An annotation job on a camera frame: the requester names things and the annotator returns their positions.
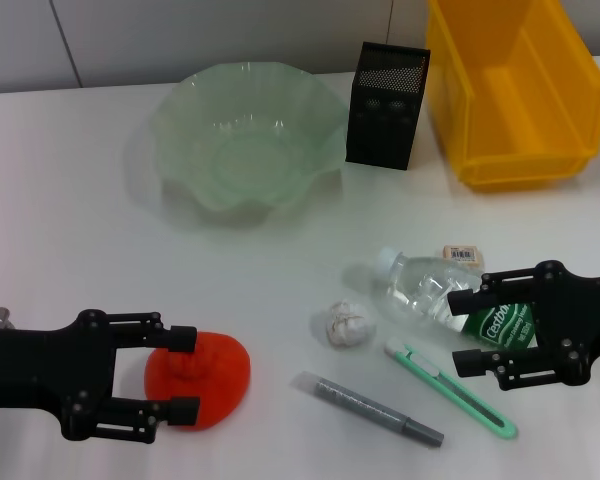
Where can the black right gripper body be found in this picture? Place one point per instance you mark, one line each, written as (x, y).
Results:
(575, 320)

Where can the silver left wrist socket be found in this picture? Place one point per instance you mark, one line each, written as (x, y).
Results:
(1, 318)

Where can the red soft tomato toy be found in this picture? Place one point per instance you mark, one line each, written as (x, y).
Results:
(220, 380)

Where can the yellow plastic bin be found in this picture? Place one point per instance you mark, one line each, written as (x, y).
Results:
(520, 100)

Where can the clear green-label water bottle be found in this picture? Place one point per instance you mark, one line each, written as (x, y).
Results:
(420, 290)

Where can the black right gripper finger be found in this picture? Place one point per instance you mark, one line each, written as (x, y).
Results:
(467, 362)
(465, 303)

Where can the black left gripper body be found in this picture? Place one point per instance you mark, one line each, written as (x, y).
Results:
(40, 365)

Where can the green utility knife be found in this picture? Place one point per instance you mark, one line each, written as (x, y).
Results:
(450, 387)

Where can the beige eraser with barcode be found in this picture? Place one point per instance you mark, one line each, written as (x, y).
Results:
(462, 254)

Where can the black mesh pen holder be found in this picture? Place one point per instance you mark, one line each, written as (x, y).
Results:
(380, 140)

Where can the white paper ball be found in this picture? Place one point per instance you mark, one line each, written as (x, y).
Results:
(347, 322)

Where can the green glass fruit plate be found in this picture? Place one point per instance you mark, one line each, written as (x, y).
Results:
(250, 160)

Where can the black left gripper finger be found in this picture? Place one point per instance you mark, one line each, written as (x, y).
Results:
(185, 411)
(182, 339)

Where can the grey marker pen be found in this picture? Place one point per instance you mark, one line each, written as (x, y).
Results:
(360, 402)

